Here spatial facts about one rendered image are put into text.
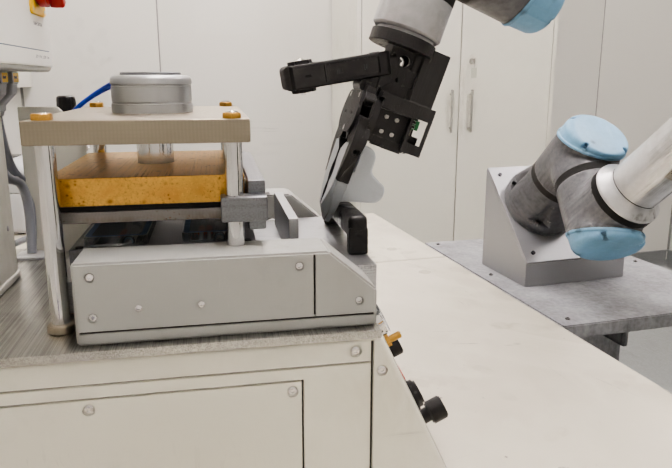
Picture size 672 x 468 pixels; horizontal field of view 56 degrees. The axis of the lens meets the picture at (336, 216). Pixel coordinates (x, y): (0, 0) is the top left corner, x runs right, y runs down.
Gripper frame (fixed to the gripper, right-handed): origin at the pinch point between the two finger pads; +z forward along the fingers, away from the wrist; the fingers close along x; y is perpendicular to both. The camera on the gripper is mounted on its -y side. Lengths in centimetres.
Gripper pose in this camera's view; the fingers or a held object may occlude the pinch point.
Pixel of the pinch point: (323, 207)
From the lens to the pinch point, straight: 69.0
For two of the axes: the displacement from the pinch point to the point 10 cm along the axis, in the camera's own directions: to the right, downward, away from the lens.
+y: 9.2, 3.0, 2.5
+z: -3.4, 9.3, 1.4
